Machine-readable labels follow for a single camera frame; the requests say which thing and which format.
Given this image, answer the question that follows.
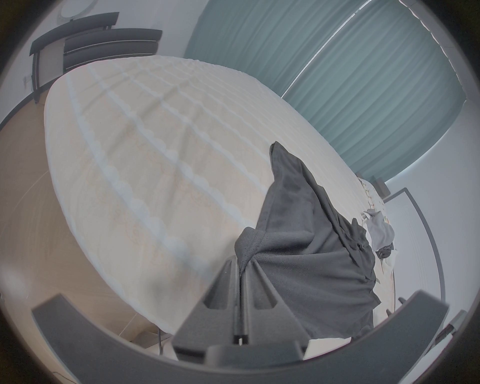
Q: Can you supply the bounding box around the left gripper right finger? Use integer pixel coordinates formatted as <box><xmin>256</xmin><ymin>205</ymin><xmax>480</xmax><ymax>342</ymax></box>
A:
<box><xmin>241</xmin><ymin>260</ymin><xmax>309</xmax><ymax>355</ymax></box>

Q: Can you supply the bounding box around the white garment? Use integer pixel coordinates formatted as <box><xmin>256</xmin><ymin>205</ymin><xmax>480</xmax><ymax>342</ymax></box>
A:
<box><xmin>377</xmin><ymin>255</ymin><xmax>398</xmax><ymax>274</ymax></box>

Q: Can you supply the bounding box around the black T-shirt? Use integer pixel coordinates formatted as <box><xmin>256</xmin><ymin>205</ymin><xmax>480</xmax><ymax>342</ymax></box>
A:
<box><xmin>234</xmin><ymin>140</ymin><xmax>381</xmax><ymax>340</ymax></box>

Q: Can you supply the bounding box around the black chest of drawers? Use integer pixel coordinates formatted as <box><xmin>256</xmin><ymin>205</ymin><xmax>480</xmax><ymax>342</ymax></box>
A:
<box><xmin>63</xmin><ymin>29</ymin><xmax>163</xmax><ymax>73</ymax></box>

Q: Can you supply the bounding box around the bed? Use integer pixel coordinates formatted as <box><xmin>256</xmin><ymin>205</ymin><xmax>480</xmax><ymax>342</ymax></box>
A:
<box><xmin>44</xmin><ymin>54</ymin><xmax>447</xmax><ymax>357</ymax></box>

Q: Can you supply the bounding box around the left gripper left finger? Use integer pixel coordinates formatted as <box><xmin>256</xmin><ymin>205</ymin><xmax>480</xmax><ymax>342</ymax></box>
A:
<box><xmin>172</xmin><ymin>257</ymin><xmax>241</xmax><ymax>363</ymax></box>

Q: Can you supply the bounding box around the white printed pillow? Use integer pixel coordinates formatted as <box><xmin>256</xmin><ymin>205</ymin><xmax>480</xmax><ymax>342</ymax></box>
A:
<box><xmin>358</xmin><ymin>177</ymin><xmax>389</xmax><ymax>222</ymax></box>

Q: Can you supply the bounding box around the grey garment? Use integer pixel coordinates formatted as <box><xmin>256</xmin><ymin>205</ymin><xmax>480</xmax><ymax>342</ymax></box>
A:
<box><xmin>361</xmin><ymin>208</ymin><xmax>396</xmax><ymax>250</ymax></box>

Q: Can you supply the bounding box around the black dressing table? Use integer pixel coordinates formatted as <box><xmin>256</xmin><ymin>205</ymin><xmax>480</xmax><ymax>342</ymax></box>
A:
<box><xmin>30</xmin><ymin>12</ymin><xmax>121</xmax><ymax>104</ymax></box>

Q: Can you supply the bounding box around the grey bedside table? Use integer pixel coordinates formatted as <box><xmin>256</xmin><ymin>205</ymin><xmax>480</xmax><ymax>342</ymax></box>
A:
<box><xmin>369</xmin><ymin>175</ymin><xmax>392</xmax><ymax>196</ymax></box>

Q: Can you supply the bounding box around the blue-green curtain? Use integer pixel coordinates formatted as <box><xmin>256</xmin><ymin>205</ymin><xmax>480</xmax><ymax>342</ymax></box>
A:
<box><xmin>183</xmin><ymin>0</ymin><xmax>376</xmax><ymax>99</ymax></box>
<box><xmin>281</xmin><ymin>0</ymin><xmax>471</xmax><ymax>184</ymax></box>

